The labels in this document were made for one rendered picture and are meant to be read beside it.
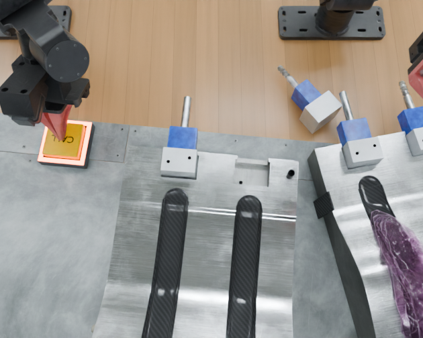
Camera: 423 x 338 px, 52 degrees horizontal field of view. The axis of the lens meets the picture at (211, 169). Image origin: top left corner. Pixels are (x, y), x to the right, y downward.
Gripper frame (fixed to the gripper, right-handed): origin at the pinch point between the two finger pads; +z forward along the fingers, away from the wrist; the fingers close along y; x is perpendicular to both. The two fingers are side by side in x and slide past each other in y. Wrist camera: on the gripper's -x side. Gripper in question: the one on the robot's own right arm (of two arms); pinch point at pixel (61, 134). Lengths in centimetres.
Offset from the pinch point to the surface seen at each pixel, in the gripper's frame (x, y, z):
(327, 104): 7.9, 43.6, -5.4
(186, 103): 1.6, 20.7, -7.2
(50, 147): -1.3, -1.7, 1.9
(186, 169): -9.1, 22.0, -3.1
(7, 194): -6.3, -8.7, 8.9
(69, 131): 1.4, 0.8, 0.2
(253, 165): -3.6, 31.9, -0.2
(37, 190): -5.4, -3.7, 8.3
